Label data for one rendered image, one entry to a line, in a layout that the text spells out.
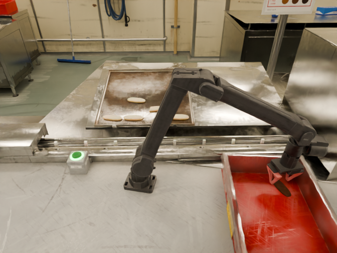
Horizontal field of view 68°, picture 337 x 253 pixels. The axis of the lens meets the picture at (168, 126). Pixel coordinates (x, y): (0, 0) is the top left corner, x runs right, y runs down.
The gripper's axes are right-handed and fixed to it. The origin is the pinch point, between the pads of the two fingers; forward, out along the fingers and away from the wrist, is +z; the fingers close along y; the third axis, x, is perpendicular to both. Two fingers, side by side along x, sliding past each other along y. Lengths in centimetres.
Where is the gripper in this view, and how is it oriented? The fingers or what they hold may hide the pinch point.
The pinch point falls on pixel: (279, 180)
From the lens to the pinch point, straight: 109.6
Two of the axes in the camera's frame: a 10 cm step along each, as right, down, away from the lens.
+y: -9.6, 1.1, -2.7
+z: -0.6, 8.2, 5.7
